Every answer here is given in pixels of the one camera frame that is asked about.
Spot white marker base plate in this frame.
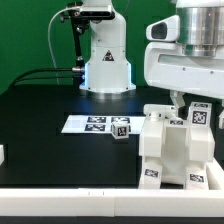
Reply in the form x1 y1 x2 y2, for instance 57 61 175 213
62 115 145 134

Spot white marker cube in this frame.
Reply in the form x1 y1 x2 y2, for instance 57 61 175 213
188 102 212 127
112 121 129 139

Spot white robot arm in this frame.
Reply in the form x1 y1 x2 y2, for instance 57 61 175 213
61 0 224 129

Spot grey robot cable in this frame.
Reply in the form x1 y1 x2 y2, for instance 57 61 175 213
47 5 82 86

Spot white piece at left edge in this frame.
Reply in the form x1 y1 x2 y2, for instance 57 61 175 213
0 145 5 166

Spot white L-shaped wall fence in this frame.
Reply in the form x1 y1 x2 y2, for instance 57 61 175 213
0 161 224 217

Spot black table cable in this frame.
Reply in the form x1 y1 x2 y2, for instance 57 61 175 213
8 67 84 91

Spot white chair back frame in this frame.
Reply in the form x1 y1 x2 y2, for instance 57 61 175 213
139 104 215 162

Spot white chair seat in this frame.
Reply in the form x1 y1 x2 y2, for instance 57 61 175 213
139 112 214 190

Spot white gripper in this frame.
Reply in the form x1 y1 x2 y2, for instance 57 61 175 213
144 42 224 129

